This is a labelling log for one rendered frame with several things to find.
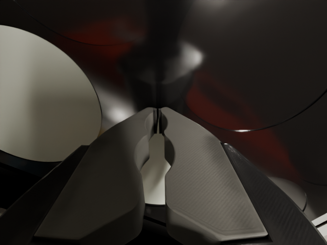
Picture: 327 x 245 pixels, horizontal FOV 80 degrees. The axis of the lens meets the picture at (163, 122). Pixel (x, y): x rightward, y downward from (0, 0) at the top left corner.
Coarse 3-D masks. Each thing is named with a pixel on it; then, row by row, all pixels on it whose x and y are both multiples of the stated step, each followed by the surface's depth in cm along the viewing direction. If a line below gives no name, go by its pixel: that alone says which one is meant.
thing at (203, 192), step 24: (168, 120) 10; (168, 144) 9; (192, 144) 8; (216, 144) 8; (192, 168) 7; (216, 168) 7; (168, 192) 6; (192, 192) 6; (216, 192) 6; (240, 192) 6; (168, 216) 6; (192, 216) 6; (216, 216) 6; (240, 216) 6; (192, 240) 6; (216, 240) 5; (240, 240) 5
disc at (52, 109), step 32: (0, 32) 11; (0, 64) 12; (32, 64) 12; (64, 64) 12; (0, 96) 13; (32, 96) 13; (64, 96) 13; (96, 96) 13; (0, 128) 14; (32, 128) 14; (64, 128) 14; (96, 128) 14
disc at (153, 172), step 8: (160, 136) 14; (152, 144) 15; (160, 144) 15; (152, 152) 15; (160, 152) 15; (152, 160) 16; (160, 160) 16; (144, 168) 16; (152, 168) 16; (160, 168) 16; (168, 168) 16; (144, 176) 17; (152, 176) 17; (160, 176) 17; (144, 184) 17; (152, 184) 17; (160, 184) 17; (144, 192) 18; (152, 192) 18; (160, 192) 18; (152, 200) 19; (160, 200) 19
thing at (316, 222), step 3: (321, 216) 20; (324, 216) 20; (315, 219) 20; (318, 219) 20; (321, 219) 20; (324, 219) 20; (312, 222) 21; (315, 222) 20; (318, 222) 20; (321, 222) 20; (324, 222) 20; (315, 225) 20; (318, 225) 20; (321, 225) 20
